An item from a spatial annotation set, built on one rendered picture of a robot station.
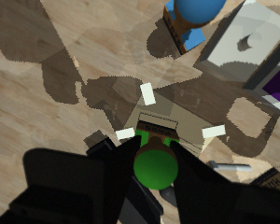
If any yellow hold stamp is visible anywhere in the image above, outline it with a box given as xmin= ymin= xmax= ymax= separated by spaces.
xmin=248 ymin=167 xmax=280 ymax=189

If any white cylinder with black cap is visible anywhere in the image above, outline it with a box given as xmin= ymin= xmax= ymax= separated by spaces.
xmin=159 ymin=186 xmax=177 ymax=208

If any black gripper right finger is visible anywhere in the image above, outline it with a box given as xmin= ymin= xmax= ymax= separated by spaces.
xmin=169 ymin=140 xmax=280 ymax=224

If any green-handled stamp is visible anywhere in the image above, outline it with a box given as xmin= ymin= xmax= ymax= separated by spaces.
xmin=133 ymin=120 xmax=180 ymax=190

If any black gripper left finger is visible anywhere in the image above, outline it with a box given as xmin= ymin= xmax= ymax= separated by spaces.
xmin=22 ymin=135 xmax=142 ymax=224

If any cream inspection card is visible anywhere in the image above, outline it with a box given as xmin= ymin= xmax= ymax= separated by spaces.
xmin=116 ymin=82 xmax=226 ymax=158

